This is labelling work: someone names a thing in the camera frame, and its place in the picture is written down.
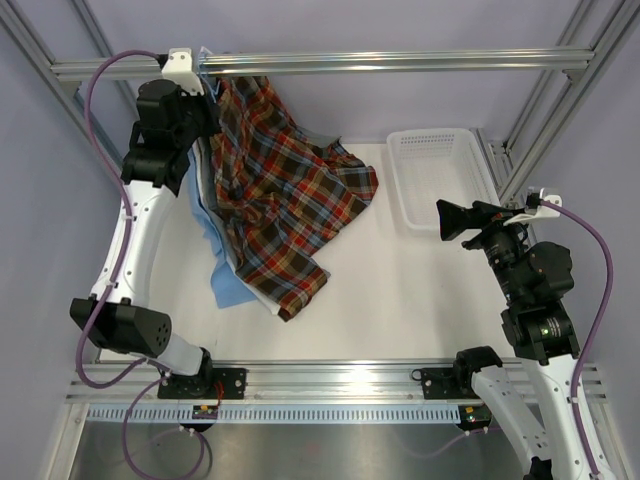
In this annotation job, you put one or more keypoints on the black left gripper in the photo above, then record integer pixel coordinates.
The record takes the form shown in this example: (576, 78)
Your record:
(210, 110)

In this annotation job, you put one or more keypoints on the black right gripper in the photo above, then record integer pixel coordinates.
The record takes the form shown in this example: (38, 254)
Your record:
(455, 220)

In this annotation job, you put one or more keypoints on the plaid shirt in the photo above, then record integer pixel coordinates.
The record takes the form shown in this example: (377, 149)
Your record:
(281, 193)

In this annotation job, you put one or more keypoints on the light blue hanger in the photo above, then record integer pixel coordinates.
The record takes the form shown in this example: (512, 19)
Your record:
(211, 83)

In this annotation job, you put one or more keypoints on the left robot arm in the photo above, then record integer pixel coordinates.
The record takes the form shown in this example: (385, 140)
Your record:
(116, 316)

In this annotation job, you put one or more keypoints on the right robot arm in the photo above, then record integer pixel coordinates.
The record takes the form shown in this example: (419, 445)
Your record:
(562, 441)

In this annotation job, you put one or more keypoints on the grey shirt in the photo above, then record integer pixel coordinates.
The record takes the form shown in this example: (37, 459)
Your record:
(320, 137)

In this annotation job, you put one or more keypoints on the light blue shirt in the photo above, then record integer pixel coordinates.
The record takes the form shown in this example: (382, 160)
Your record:
(228, 289)

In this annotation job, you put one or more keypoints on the white plastic basket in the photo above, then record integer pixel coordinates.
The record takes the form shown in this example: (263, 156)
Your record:
(432, 164)

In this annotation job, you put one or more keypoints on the aluminium frame right posts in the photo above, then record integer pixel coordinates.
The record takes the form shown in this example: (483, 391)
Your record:
(602, 28)

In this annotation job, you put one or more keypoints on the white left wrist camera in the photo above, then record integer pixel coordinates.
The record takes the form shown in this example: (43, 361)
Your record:
(180, 68)

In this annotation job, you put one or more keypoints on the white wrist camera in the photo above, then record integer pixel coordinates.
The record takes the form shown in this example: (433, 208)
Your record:
(540, 204)
(180, 68)

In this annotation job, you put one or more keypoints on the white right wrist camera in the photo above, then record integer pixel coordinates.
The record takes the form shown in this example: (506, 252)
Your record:
(540, 204)

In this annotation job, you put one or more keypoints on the aluminium hanging rail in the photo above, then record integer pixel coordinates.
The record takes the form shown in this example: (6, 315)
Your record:
(271, 64)

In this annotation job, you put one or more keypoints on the white slotted cable duct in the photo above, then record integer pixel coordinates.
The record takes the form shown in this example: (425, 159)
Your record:
(278, 414)

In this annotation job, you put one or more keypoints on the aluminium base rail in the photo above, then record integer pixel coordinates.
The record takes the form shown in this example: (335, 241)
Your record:
(306, 382)

